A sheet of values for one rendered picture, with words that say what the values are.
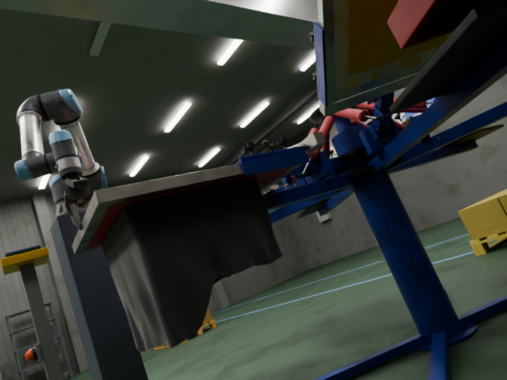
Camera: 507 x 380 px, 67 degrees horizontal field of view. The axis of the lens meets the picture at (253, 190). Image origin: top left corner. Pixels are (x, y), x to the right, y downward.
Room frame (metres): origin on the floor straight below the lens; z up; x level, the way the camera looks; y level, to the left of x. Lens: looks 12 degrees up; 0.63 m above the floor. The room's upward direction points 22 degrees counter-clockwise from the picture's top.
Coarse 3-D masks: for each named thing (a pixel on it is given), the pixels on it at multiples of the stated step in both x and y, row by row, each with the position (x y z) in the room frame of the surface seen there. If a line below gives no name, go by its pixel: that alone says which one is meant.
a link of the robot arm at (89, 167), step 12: (48, 96) 1.45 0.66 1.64; (60, 96) 1.47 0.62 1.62; (72, 96) 1.49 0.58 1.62; (48, 108) 1.46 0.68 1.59; (60, 108) 1.48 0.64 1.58; (72, 108) 1.50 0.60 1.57; (48, 120) 1.51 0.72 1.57; (60, 120) 1.52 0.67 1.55; (72, 120) 1.54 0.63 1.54; (72, 132) 1.59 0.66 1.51; (84, 144) 1.66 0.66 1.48; (84, 156) 1.69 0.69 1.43; (84, 168) 1.73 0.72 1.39; (96, 168) 1.77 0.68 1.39; (96, 180) 1.79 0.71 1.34
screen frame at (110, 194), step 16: (176, 176) 1.12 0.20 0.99; (192, 176) 1.15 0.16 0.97; (208, 176) 1.18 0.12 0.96; (224, 176) 1.21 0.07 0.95; (240, 176) 1.28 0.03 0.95; (96, 192) 0.98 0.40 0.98; (112, 192) 1.00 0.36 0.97; (128, 192) 1.03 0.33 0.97; (144, 192) 1.05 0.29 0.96; (160, 192) 1.10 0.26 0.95; (96, 208) 1.01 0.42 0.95; (96, 224) 1.16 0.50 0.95; (80, 240) 1.29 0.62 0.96
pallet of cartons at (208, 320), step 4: (208, 308) 7.23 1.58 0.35; (208, 312) 7.22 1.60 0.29; (208, 316) 7.20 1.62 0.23; (204, 320) 7.12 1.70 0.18; (208, 320) 7.17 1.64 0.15; (212, 320) 7.21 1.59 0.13; (204, 324) 7.08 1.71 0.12; (208, 324) 7.13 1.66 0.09; (212, 324) 7.19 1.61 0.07; (216, 324) 7.25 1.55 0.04; (200, 328) 7.00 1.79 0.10; (208, 328) 7.29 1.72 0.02; (212, 328) 7.20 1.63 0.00; (196, 332) 6.99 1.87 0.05; (200, 332) 6.97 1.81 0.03; (192, 336) 7.10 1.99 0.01; (188, 340) 6.78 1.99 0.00; (156, 348) 7.40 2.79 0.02; (160, 348) 7.30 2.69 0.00
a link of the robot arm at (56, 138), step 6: (54, 132) 1.21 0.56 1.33; (60, 132) 1.21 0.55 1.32; (66, 132) 1.23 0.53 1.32; (54, 138) 1.20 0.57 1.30; (60, 138) 1.21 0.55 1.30; (66, 138) 1.22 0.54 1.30; (72, 138) 1.25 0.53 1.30; (54, 144) 1.20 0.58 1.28; (60, 144) 1.20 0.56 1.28; (66, 144) 1.21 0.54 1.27; (72, 144) 1.24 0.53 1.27; (54, 150) 1.21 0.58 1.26; (60, 150) 1.20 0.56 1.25; (66, 150) 1.21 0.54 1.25; (72, 150) 1.23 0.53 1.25; (54, 156) 1.21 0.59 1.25; (60, 156) 1.20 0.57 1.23; (66, 156) 1.21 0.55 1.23; (72, 156) 1.22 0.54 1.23
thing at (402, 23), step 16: (400, 0) 0.84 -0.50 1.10; (416, 0) 0.79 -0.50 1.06; (432, 0) 0.75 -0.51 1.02; (448, 0) 0.76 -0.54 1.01; (464, 0) 0.79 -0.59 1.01; (480, 0) 0.82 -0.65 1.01; (496, 0) 0.85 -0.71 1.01; (400, 16) 0.87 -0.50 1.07; (416, 16) 0.82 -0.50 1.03; (432, 16) 0.81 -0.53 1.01; (448, 16) 0.84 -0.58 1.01; (464, 16) 0.87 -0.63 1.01; (400, 32) 0.90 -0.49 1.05; (416, 32) 0.86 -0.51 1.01; (432, 32) 0.89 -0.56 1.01; (448, 32) 0.94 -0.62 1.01
